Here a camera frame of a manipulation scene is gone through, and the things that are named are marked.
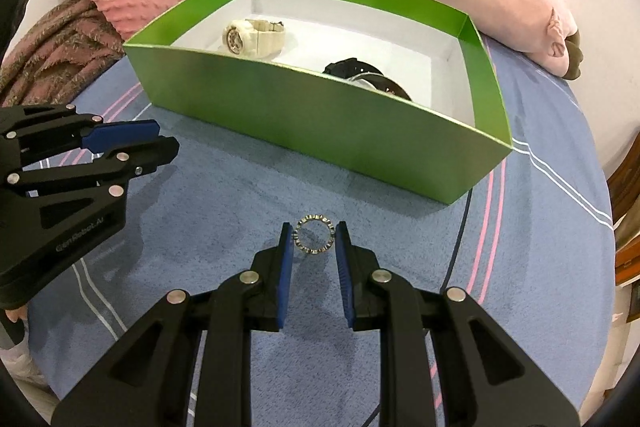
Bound cream wrist watch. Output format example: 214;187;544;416
220;18;287;58

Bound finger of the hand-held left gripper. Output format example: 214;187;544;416
0;137;180;198
0;104;160;162

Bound black cable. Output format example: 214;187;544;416
365;192;473;427

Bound green cardboard box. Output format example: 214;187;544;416
122;0;515;206

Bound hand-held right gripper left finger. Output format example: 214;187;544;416
50;222;293;427

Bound silver stone ring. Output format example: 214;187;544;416
292;214;335;256

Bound wooden chair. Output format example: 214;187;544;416
607;162;640;323

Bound black wrist watch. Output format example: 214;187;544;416
322;58;386;80

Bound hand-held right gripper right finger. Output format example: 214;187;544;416
335;221;583;427

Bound brown woven blanket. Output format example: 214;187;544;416
0;0;128;108

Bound silver bangle with brown beads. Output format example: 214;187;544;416
347;72;415;102

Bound blue striped bedsheet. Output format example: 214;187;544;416
22;39;616;427

